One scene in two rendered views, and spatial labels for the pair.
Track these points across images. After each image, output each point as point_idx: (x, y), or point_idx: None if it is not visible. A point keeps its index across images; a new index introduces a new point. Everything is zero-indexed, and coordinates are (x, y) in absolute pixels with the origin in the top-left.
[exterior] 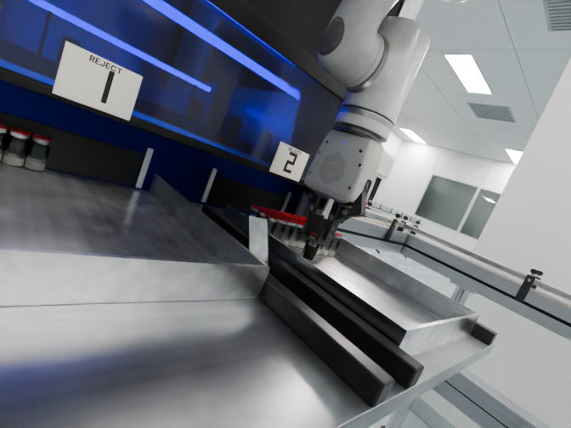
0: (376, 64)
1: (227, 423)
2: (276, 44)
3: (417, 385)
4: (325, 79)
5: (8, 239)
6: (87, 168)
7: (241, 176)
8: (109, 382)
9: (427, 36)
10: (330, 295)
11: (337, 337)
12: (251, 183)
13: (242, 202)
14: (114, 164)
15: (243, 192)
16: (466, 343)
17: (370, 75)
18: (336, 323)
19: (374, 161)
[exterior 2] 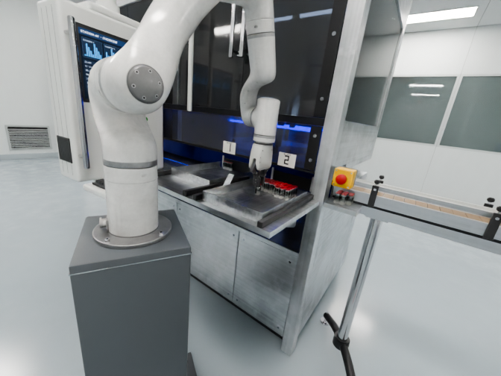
0: (249, 118)
1: (171, 186)
2: None
3: (196, 201)
4: (294, 120)
5: (194, 174)
6: (240, 169)
7: (285, 169)
8: (172, 182)
9: (262, 99)
10: None
11: (194, 188)
12: (290, 173)
13: (288, 181)
14: (245, 168)
15: (287, 177)
16: (244, 218)
17: (250, 122)
18: None
19: (253, 151)
